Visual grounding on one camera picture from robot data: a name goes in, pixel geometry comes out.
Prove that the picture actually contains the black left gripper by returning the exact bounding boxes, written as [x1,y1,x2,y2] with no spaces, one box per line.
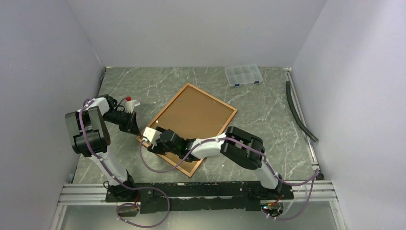
[103,110,141,136]

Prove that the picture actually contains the orange wooden picture frame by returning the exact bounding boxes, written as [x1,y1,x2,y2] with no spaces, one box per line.
[136,82,238,178]

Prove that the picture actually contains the brown frame backing board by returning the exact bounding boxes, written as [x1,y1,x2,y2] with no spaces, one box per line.
[140,86,235,174]

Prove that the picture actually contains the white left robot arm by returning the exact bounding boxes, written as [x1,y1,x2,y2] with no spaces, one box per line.
[65,94,140,201]

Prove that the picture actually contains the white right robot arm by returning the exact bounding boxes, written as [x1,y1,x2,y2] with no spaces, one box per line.
[142,126,282,199]

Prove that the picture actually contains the clear plastic organizer box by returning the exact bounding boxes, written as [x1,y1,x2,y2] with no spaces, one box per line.
[225,64,263,88]

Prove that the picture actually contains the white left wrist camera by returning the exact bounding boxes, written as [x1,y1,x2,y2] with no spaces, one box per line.
[124,96,141,114]

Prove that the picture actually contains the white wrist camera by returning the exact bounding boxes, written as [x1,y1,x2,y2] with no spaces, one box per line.
[141,127,161,146]
[124,96,141,114]

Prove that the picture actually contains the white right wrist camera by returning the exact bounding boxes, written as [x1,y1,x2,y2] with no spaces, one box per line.
[141,127,161,146]

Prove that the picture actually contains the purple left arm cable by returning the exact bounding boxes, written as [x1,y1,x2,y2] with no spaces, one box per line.
[78,98,171,229]

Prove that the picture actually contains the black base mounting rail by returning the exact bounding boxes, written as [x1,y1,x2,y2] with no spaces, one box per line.
[105,181,294,214]

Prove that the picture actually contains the black corrugated hose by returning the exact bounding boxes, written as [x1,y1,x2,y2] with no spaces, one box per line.
[285,80,319,142]

